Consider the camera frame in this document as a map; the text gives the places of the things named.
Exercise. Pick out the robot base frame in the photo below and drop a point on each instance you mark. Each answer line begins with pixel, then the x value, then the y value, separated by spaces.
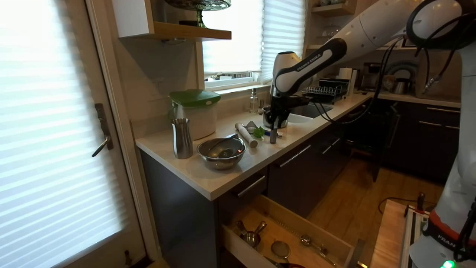
pixel 420 250

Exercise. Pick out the steel mixing bowl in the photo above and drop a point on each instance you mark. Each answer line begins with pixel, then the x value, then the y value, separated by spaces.
pixel 222 154

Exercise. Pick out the wooden wall shelf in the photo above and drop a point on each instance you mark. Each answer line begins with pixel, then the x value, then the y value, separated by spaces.
pixel 136 18

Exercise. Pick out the kitchen sink basin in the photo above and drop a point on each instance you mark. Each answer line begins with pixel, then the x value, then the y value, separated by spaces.
pixel 313 109

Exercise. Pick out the glass door with handle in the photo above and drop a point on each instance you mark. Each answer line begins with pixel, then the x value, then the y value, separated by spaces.
pixel 65 198

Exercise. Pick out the dark lower kitchen cabinets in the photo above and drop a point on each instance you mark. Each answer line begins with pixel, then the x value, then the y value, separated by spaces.
pixel 191 201

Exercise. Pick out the silver measuring cup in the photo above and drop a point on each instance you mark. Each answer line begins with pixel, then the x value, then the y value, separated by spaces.
pixel 273 136

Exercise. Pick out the green dish brush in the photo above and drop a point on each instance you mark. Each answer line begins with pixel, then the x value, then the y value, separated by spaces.
pixel 251 133

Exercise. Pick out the long silver measuring spoon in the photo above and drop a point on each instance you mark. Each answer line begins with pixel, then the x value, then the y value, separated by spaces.
pixel 309 241

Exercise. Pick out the small mesh strainer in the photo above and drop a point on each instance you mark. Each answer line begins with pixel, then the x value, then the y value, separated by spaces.
pixel 280 249

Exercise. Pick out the clear soap dispenser bottle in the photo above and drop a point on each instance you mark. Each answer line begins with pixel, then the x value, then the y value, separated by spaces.
pixel 255 101

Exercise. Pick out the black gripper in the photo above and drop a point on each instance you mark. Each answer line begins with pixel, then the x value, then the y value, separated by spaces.
pixel 278 112

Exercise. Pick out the open wooden drawer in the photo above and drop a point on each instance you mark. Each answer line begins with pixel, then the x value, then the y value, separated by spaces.
pixel 283 225

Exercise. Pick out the steel shaker canister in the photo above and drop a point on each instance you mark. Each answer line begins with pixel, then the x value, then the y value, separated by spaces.
pixel 182 140

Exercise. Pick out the white bin green lid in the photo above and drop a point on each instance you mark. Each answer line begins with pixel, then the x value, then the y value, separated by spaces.
pixel 200 106

